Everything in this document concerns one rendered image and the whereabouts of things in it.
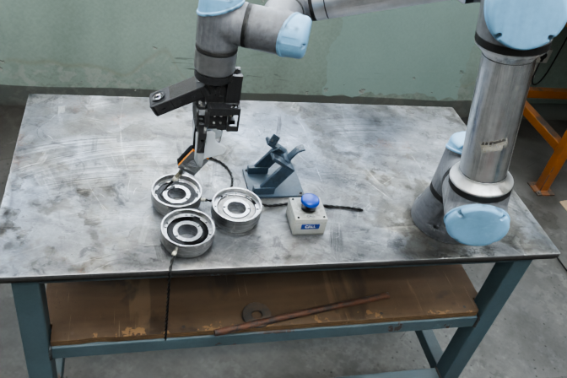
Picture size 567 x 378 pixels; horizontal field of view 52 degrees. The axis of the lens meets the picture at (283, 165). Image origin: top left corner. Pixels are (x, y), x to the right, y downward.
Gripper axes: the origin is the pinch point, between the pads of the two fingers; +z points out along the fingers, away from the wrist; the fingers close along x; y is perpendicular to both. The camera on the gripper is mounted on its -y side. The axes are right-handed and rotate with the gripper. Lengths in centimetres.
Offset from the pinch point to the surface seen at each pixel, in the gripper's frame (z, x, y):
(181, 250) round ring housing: 10.2, -15.8, -3.6
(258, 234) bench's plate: 13.3, -9.7, 12.9
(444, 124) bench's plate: 14, 31, 76
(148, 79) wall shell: 76, 156, -1
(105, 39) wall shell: 56, 156, -21
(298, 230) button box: 12.0, -10.5, 21.2
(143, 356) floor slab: 93, 16, -9
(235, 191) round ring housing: 9.9, 0.2, 9.3
